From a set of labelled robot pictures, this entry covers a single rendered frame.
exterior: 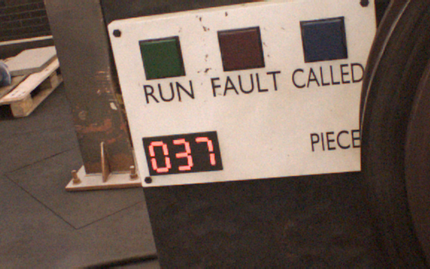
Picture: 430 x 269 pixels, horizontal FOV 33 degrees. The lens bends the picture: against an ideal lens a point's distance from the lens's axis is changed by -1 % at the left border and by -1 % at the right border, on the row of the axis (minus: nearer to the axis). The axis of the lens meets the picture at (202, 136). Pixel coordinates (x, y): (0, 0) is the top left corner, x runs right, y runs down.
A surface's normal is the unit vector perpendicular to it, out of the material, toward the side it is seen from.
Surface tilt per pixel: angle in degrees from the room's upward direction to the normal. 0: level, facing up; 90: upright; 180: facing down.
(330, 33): 90
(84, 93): 90
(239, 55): 90
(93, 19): 90
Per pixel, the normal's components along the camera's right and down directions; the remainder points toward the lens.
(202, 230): -0.18, 0.38
